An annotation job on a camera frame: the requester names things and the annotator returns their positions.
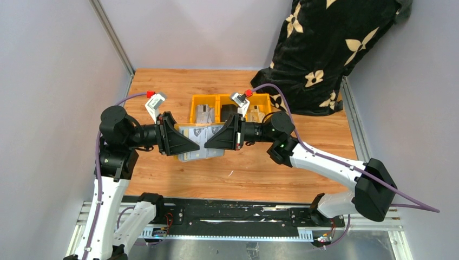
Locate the middle yellow bin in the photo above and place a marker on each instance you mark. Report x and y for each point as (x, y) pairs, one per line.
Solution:
(224, 99)

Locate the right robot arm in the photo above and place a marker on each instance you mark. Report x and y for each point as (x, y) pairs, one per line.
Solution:
(370, 186)

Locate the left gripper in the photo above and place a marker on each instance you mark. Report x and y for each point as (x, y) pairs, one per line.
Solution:
(171, 140)

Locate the yellow leather card holder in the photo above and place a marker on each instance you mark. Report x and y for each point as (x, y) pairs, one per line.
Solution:
(199, 134)

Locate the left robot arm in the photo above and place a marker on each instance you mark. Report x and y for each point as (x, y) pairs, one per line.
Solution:
(117, 145)

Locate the silver cards in bin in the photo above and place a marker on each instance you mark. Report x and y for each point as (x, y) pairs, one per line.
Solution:
(205, 114)

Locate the black cards in bin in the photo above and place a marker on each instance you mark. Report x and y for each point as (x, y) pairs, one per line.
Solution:
(226, 111)

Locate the aluminium frame post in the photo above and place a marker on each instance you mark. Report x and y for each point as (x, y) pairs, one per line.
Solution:
(112, 35)

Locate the yellow bin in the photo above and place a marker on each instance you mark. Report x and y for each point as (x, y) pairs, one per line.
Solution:
(211, 100)
(261, 100)
(224, 99)

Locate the black floral blanket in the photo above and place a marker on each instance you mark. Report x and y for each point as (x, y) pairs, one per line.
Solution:
(321, 42)

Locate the right yellow bin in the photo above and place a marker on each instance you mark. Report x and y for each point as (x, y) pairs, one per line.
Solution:
(261, 100)

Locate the left yellow bin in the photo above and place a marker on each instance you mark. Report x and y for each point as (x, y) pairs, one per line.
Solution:
(211, 100)

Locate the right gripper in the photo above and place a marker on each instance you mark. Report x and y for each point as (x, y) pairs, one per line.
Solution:
(231, 136)

